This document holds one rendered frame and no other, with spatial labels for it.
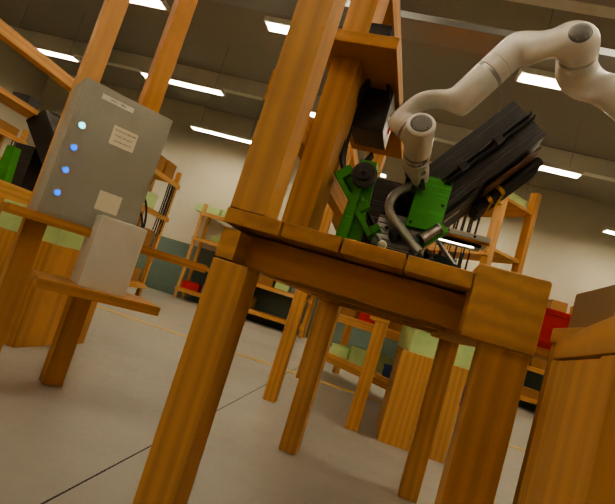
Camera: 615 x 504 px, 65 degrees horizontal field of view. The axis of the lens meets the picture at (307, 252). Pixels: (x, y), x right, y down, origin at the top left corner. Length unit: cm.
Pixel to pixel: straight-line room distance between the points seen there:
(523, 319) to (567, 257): 1047
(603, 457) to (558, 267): 1098
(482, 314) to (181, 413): 66
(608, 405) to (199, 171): 1175
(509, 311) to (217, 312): 61
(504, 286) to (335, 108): 82
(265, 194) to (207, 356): 38
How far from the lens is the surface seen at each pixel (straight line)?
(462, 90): 150
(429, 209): 169
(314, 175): 150
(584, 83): 155
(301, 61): 121
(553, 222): 1153
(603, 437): 44
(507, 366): 102
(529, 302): 103
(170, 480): 117
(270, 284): 1041
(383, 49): 155
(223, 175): 1179
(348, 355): 543
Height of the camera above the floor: 72
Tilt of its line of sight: 6 degrees up
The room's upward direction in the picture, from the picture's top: 17 degrees clockwise
